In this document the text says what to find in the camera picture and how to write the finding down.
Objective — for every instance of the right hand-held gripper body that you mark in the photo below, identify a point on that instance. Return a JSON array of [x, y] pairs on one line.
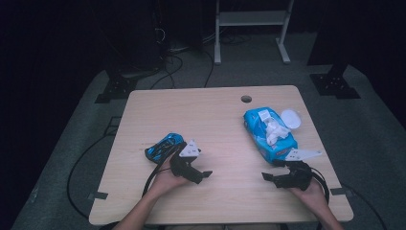
[[297, 179]]

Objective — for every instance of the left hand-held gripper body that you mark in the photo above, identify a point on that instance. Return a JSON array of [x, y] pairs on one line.
[[183, 167]]

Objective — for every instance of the blue toy car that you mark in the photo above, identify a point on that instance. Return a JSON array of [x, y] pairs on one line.
[[163, 147]]

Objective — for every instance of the blue wet wipes pack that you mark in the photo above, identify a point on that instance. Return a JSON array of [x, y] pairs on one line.
[[258, 140]]

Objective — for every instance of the white wet wipe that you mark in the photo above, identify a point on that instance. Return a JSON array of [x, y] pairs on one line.
[[275, 131]]

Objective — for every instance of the person's right hand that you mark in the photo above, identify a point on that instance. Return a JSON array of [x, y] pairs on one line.
[[308, 195]]

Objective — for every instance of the person's left hand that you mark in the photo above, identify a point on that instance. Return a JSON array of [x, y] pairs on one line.
[[166, 182]]

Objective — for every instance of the black tape strip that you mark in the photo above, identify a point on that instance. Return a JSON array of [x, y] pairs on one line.
[[341, 191], [98, 195]]

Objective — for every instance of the dark equipment rack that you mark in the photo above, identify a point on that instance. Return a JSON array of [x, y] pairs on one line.
[[137, 35]]

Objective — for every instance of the white metal stand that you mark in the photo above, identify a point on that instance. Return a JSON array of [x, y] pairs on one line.
[[252, 17]]

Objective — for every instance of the black stand base plate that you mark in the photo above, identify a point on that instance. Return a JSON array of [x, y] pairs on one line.
[[116, 89], [335, 84]]

